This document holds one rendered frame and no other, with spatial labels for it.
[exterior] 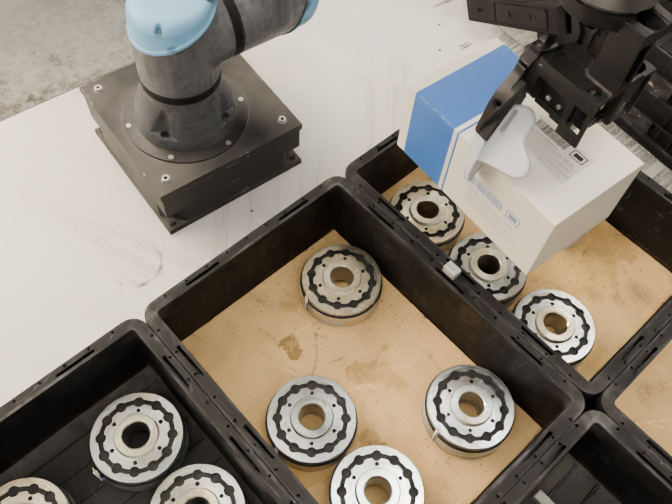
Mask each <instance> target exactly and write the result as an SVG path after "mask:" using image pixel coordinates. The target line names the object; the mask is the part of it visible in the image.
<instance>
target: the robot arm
mask: <svg viewBox="0 0 672 504"><path fill-rule="evenodd" d="M466 1H467V9H468V18H469V20H470V21H476V22H482V23H487V24H493V25H499V26H504V27H510V28H516V29H521V30H527V31H533V32H537V38H538V39H537V40H535V41H534V42H532V43H531V44H530V45H529V46H528V47H527V48H526V49H525V50H524V52H523V53H522V55H521V56H520V58H519V60H518V63H517V64H516V65H515V67H514V69H513V70H512V72H511V73H510V74H509V75H508V76H507V78H506V79H505V80H504V81H503V82H502V83H501V85H500V86H499V87H498V89H497V90H496V91H495V93H494V94H493V96H492V97H491V99H490V100H489V102H488V104H487V106H486V108H485V110H484V112H483V114H482V116H481V118H480V120H479V122H478V124H477V125H476V127H475V133H474V135H473V137H472V140H471V143H470V146H469V150H468V154H467V158H466V164H465V169H464V175H463V177H464V179H465V180H466V181H467V182H468V181H470V180H471V179H472V178H473V176H474V175H475V174H476V172H477V171H478V170H479V168H480V167H481V166H482V165H483V163H485V164H487V165H489V166H491V167H493V168H495V169H496V170H498V171H500V172H502V173H504V174H506V175H507V176H509V177H511V178H513V179H522V178H524V177H525V176H526V175H527V174H528V173H529V171H530V169H531V160H530V158H529V155H528V152H527V150H526V147H525V140H526V137H527V136H528V135H529V133H530V132H531V130H532V129H533V127H534V125H535V122H536V115H535V112H534V111H533V109H532V108H531V107H529V106H527V105H521V104H522V102H523V101H524V99H525V98H526V96H527V95H526V93H527V94H529V95H530V96H531V97H532V98H535V100H534V101H535V102H536V103H537V104H538V105H539V106H540V107H541V108H543V109H544V110H545V111H546V112H547V113H548V114H549V117H550V118H551V119H552V120H553V121H554V122H555V123H556V124H557V125H558V126H557V128H556V130H555V132H556V133H557V134H559V135H560V136H561V137H562V138H563V139H564V140H565V141H566V142H568V143H569V144H570V145H571V146H572V147H573V148H574V149H575V148H576V147H577V146H578V144H579V142H580V141H581V139H582V137H583V135H584V133H585V132H586V130H587V128H590V127H591V126H593V125H595V124H597V123H600V122H603V123H604V124H605V125H609V124H610V123H611V122H612V121H614V120H615V119H617V118H618V117H619V116H620V115H621V113H622V112H623V110H624V111H625V112H626V113H627V114H629V113H630V112H631V110H632V109H633V107H634V105H635V104H636V102H637V100H638V99H639V97H640V95H641V94H642V92H643V91H644V89H645V87H646V86H647V84H648V82H649V81H650V79H651V77H652V76H653V74H654V73H655V71H656V69H657V68H655V67H654V66H653V65H652V64H650V63H649V62H648V61H646V60H645V58H646V57H647V55H648V53H649V51H650V50H651V48H652V46H653V45H654V43H655V41H657V40H659V39H660V38H662V37H664V36H665V35H667V34H668V33H670V31H671V30H672V13H671V12H669V11H668V10H667V9H665V8H664V7H663V6H661V5H660V4H659V2H660V1H661V0H466ZM318 2H319V0H126V4H125V12H126V19H127V20H126V29H127V34H128V37H129V40H130V42H131V45H132V49H133V54H134V58H135V63H136V68H137V72H138V77H139V84H138V88H137V92H136V96H135V100H134V115H135V119H136V123H137V126H138V129H139V130H140V132H141V133H142V135H143V136H144V137H145V138H146V139H147V140H149V141H150V142H151V143H153V144H154V145H156V146H158V147H161V148H163V149H167V150H171V151H177V152H191V151H197V150H201V149H205V148H208V147H210V146H212V145H214V144H216V143H217V142H219V141H220V140H222V139H223V138H224V137H225V136H226V135H227V134H228V133H229V131H230V130H231V128H232V126H233V124H234V121H235V117H236V111H235V100H234V96H233V93H232V91H231V89H230V87H229V86H228V84H227V82H226V80H225V79H224V77H223V75H222V73H221V62H223V61H225V60H227V59H229V58H232V57H234V56H236V55H238V54H241V53H243V52H245V51H247V50H249V49H252V48H254V47H256V46H258V45H261V44H263V43H265V42H267V41H270V40H272V39H274V38H276V37H278V36H281V35H286V34H289V33H291V32H293V31H295V30H296V29H297V28H298V27H300V26H302V25H304V24H305V23H307V22H308V21H309V20H310V19H311V18H312V17H313V15H314V14H315V12H316V9H317V6H318ZM642 80H643V82H642ZM641 82H642V83H641ZM640 83H641V85H640V87H639V88H638V90H637V92H636V93H635V95H634V97H633V98H632V100H630V98H631V97H632V95H633V93H634V91H635V90H636V88H637V86H638V85H639V84H640ZM577 128H578V129H579V130H580V131H579V133H578V135H577V134H576V133H575V132H574V130H576V129H577Z"/></svg>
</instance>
